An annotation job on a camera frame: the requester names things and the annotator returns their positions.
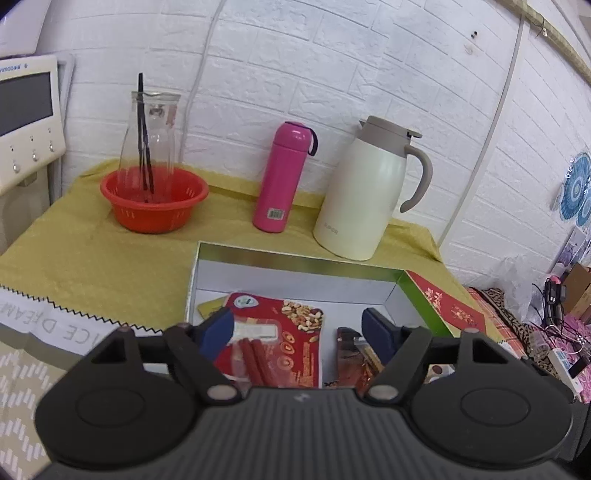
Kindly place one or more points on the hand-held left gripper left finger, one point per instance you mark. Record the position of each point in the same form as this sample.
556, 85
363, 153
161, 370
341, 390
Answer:
217, 330

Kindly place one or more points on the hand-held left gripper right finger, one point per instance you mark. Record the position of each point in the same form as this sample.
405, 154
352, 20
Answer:
374, 327

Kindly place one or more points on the small yellow snack packet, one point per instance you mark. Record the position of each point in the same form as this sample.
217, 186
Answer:
210, 308

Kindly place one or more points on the brown snack packet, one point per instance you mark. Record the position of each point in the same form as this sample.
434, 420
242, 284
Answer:
351, 364

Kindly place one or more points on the clear sausage packet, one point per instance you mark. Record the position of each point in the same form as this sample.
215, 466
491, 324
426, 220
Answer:
254, 360

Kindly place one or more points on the cream snack packet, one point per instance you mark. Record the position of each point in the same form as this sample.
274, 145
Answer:
441, 371

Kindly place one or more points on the red nut snack packet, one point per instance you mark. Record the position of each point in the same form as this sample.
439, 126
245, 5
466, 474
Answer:
295, 350

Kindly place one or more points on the green cardboard box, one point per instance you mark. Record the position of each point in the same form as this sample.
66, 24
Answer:
295, 281

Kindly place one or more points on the red envelope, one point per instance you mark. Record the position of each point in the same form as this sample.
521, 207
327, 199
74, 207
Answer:
457, 311

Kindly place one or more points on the cream thermal jug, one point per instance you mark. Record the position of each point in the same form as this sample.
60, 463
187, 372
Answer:
360, 198

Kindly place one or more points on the red plaid cloth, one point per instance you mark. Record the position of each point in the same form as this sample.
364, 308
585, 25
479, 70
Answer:
505, 337

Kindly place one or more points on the red plastic basket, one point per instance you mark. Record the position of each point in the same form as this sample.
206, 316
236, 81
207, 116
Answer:
147, 214

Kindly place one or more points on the leopard print cloth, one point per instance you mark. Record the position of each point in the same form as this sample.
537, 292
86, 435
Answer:
512, 318

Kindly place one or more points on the yellow cloth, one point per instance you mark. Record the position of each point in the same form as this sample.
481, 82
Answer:
92, 258

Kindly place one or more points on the clear plastic bag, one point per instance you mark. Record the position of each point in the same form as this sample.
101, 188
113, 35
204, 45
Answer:
519, 286

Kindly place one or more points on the pink insulated bottle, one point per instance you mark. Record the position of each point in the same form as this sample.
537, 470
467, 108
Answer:
279, 184

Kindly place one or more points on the black chopstick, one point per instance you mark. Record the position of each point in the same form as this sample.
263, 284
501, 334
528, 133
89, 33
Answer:
148, 170
142, 120

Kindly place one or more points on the black power adapter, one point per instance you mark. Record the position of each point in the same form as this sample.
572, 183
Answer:
551, 293

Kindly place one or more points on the patterned tablecloth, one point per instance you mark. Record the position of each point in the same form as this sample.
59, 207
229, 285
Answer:
27, 369

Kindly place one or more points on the white power strip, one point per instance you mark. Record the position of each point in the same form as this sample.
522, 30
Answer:
565, 374

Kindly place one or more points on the clear glass carafe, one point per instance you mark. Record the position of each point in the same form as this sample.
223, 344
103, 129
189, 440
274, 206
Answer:
161, 138

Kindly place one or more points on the brown cardboard box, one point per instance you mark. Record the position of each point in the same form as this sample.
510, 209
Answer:
579, 286

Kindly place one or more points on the white dispenser with screen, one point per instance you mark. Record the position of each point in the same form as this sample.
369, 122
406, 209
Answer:
27, 138

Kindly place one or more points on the white water purifier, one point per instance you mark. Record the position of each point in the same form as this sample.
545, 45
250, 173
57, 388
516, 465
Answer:
18, 27

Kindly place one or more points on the white wall pipe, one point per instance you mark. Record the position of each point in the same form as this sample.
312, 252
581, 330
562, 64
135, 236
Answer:
202, 50
496, 124

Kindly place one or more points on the blue round wall decoration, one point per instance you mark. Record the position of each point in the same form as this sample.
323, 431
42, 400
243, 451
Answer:
577, 184

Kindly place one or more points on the wooden wall strip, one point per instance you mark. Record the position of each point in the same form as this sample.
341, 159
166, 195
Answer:
558, 39

